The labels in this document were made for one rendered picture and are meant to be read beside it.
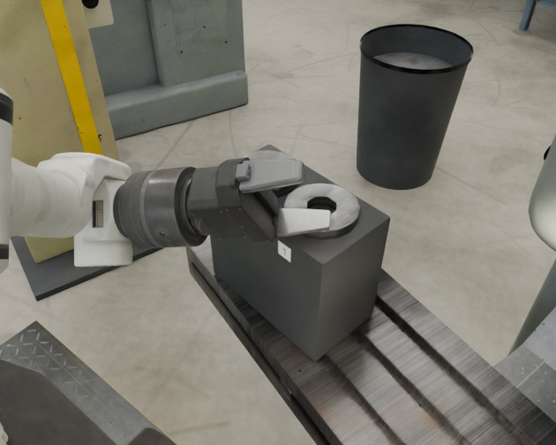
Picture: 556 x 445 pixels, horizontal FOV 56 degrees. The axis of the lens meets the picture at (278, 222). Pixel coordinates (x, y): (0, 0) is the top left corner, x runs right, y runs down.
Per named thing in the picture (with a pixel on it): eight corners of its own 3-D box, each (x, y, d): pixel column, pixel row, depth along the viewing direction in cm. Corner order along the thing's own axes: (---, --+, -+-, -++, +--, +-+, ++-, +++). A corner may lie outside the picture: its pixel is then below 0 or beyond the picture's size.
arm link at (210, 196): (276, 263, 58) (182, 266, 62) (284, 187, 62) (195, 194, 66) (231, 214, 48) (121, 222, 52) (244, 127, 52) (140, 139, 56)
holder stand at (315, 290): (314, 364, 69) (323, 257, 56) (213, 274, 81) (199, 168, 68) (373, 314, 75) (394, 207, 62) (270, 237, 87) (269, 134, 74)
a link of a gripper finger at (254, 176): (303, 188, 48) (240, 193, 50) (304, 159, 49) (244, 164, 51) (297, 180, 47) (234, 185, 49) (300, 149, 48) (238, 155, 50)
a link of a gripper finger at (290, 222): (330, 205, 58) (277, 208, 60) (328, 231, 56) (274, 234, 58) (333, 211, 59) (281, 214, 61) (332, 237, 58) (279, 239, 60)
